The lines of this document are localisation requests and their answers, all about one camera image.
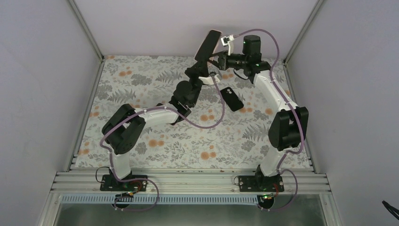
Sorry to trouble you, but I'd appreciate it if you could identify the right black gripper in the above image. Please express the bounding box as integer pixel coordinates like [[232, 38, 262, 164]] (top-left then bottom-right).
[[206, 51, 247, 72]]

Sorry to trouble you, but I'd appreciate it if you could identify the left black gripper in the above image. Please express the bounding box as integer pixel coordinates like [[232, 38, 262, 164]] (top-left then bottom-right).
[[184, 56, 207, 106]]

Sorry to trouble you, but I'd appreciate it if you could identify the pink-edged black smartphone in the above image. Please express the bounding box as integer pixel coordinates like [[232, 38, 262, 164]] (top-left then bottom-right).
[[194, 30, 222, 62]]

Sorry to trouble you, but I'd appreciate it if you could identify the black phone case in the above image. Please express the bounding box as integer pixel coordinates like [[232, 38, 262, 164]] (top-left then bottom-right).
[[220, 87, 244, 112]]

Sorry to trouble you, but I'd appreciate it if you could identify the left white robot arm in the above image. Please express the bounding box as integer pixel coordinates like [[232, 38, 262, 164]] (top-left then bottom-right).
[[102, 62, 209, 191]]

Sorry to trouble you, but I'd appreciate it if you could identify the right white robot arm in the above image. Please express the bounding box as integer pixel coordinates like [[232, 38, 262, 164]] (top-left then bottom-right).
[[212, 35, 309, 192]]

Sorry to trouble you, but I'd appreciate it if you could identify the black object at corner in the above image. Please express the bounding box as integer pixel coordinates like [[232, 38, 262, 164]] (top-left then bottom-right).
[[382, 200, 399, 220]]

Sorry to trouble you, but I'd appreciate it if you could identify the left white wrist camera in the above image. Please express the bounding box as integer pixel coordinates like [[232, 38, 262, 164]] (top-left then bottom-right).
[[199, 72, 221, 85]]

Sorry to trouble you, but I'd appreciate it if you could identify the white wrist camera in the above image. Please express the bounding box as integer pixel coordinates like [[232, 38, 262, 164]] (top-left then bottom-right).
[[221, 34, 235, 56], [199, 72, 221, 85]]

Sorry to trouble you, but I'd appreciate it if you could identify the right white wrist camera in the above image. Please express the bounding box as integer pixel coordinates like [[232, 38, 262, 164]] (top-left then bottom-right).
[[221, 34, 235, 56]]

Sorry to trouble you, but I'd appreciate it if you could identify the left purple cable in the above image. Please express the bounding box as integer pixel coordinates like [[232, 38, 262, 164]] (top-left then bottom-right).
[[99, 73, 226, 212]]

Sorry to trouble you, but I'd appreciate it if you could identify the purple cable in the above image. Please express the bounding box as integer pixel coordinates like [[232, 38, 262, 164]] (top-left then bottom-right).
[[99, 73, 226, 212], [232, 28, 305, 212]]

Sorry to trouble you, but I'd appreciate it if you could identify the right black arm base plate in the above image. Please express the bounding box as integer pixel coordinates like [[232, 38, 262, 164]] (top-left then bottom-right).
[[238, 174, 285, 192]]

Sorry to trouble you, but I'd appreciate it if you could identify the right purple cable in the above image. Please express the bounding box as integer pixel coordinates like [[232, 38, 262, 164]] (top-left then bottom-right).
[[232, 28, 305, 212]]

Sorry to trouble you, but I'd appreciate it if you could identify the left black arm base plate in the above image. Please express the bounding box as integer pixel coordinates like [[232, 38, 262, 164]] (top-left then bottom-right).
[[99, 174, 148, 192]]

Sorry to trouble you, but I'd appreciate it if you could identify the white slotted cable duct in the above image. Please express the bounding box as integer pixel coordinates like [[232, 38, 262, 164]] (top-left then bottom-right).
[[60, 194, 258, 205]]

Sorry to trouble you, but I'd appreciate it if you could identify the aluminium rail frame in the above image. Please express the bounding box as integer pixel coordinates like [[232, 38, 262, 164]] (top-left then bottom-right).
[[50, 168, 331, 194]]

